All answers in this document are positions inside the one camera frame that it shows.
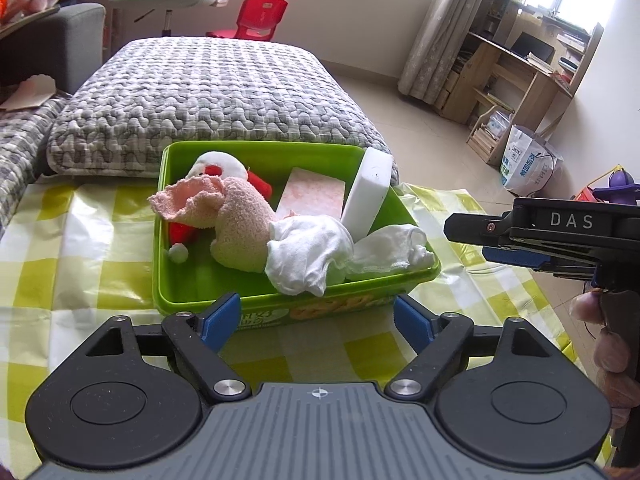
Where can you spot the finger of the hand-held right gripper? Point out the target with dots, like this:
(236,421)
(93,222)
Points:
(475,230)
(515,257)

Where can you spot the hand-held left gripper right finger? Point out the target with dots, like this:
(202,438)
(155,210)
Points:
(414,320)

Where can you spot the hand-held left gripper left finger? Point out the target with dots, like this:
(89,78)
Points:
(220,317)

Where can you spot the green plastic box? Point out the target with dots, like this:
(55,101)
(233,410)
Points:
(200,280)

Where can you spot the pink fluffy towel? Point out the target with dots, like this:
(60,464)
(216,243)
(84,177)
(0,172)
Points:
(240,220)

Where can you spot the white cloth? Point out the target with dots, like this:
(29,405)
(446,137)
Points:
(305,255)

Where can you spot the white foam block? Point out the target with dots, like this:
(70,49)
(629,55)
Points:
(367,190)

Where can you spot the santa plush doll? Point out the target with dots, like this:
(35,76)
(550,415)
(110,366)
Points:
(220,167)

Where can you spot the pink and white sponge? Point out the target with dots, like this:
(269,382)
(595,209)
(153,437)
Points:
(312,192)

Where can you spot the person's right hand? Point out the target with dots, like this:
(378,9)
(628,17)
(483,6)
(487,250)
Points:
(612,355)

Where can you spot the purple toy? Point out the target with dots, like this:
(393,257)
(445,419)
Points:
(617,182)

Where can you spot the white paper bag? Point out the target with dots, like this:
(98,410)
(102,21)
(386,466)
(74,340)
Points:
(527,162)

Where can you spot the wooden desk with shelves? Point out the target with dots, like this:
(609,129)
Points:
(515,85)

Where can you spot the yellow-green checkered tablecloth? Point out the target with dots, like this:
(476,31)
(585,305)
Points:
(75,270)

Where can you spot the black laptop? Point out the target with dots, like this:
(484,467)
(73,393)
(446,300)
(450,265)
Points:
(532,47)

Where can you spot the beige curtain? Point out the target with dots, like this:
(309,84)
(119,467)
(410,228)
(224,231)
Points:
(445,30)

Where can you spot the grey quilted cushion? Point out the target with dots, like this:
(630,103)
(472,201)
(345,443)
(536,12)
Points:
(210,100)

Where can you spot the cardboard piece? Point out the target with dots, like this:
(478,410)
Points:
(27,92)

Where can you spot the red plastic chair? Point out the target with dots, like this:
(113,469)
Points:
(255,17)

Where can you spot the grey sofa armrest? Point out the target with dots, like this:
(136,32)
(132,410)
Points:
(55,40)

